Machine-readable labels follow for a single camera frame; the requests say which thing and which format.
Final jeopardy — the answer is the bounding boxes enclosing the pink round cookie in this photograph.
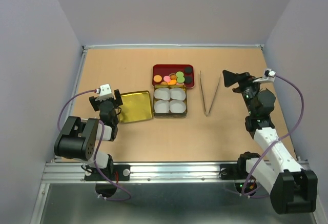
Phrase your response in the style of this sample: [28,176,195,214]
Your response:
[163,75,171,83]

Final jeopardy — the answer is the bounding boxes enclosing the white paper cup back right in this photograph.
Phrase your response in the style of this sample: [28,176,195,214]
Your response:
[170,88,186,101]

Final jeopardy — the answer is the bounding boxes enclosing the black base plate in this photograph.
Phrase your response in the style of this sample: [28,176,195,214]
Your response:
[219,162,267,180]
[81,164,131,182]

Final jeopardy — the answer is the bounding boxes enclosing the gold square cookie tin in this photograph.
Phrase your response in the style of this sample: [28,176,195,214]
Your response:
[152,85,188,118]

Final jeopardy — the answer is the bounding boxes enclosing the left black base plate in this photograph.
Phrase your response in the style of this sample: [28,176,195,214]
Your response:
[81,164,131,182]

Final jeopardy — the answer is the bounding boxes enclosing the white paper cup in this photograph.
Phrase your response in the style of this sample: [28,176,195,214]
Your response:
[170,88,186,101]
[154,100,170,113]
[154,88,171,101]
[169,100,187,113]

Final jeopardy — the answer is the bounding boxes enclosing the black round cookie upper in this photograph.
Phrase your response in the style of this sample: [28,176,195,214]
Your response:
[184,66,193,74]

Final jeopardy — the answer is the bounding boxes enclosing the metal tongs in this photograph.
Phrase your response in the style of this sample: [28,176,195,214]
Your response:
[199,71,221,117]

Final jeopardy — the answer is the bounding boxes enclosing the red rectangular tray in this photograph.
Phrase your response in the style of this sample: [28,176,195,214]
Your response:
[152,64,195,89]

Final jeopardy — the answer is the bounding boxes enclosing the orange fish-shaped cookie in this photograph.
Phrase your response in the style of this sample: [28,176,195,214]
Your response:
[168,79,177,85]

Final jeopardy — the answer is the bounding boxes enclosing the black round cookie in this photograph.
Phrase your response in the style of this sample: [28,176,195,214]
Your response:
[184,66,193,74]
[184,76,193,85]

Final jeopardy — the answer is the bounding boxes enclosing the black round cookie lower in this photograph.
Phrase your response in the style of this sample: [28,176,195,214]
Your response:
[184,76,193,85]

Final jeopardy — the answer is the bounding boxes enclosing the aluminium front rail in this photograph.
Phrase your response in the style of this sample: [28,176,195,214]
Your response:
[41,161,236,185]

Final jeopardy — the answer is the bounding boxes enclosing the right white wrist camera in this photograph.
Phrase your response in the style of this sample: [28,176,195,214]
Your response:
[253,68,276,84]

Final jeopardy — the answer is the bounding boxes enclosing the gold tin lid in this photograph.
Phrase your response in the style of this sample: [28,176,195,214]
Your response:
[119,90,153,124]

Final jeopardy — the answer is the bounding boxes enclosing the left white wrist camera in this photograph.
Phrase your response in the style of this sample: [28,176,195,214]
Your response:
[97,84,114,100]

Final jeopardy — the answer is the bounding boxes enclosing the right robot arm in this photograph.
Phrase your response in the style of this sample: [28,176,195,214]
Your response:
[222,69,318,214]

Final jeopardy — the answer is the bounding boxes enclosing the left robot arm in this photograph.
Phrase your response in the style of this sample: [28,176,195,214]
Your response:
[54,85,123,180]

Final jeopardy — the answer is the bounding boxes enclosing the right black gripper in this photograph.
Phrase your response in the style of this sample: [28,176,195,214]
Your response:
[221,70,262,115]

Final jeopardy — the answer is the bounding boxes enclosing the white paper cup front right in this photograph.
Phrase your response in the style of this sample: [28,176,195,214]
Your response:
[169,100,187,113]

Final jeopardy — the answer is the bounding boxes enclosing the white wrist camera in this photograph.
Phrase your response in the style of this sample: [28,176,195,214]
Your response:
[253,68,276,84]
[97,84,114,100]

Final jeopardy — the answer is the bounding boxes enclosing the white paper cup back left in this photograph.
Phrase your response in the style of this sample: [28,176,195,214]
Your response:
[154,88,171,101]

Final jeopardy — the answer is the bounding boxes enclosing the white paper cup front left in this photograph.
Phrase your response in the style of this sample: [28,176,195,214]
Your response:
[154,100,170,113]

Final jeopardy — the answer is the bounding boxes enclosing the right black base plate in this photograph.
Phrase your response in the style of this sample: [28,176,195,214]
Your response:
[219,162,267,180]

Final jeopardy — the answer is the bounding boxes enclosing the green round cookie lower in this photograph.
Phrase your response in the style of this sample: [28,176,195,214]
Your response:
[177,76,185,85]

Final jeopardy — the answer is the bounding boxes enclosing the green round cookie upper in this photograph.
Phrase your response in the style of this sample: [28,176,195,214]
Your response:
[176,71,184,77]

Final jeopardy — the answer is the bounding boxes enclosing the orange round cookie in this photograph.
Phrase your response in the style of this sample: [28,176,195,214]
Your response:
[153,75,162,83]

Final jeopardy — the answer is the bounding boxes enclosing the green round cookie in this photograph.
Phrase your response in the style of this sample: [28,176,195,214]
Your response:
[176,71,184,77]
[177,76,185,85]

